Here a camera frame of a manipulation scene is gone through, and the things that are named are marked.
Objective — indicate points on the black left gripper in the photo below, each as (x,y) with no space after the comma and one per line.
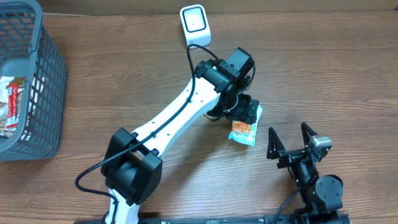
(249,112)

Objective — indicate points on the red white snack packet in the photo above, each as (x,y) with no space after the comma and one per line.
(12,91)

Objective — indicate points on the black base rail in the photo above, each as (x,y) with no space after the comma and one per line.
(266,219)

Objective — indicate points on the teal tissue pack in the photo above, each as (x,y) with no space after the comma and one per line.
(245,133)

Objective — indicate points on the grey plastic mesh basket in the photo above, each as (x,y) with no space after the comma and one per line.
(28,52)

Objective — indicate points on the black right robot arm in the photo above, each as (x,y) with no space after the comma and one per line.
(321,196)

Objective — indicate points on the orange Kleenex tissue pack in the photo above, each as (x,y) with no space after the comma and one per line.
(241,127)

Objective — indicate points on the white barcode scanner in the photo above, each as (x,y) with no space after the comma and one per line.
(195,25)

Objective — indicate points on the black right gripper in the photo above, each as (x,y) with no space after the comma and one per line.
(292,156)

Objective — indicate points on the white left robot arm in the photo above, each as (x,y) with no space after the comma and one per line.
(135,159)

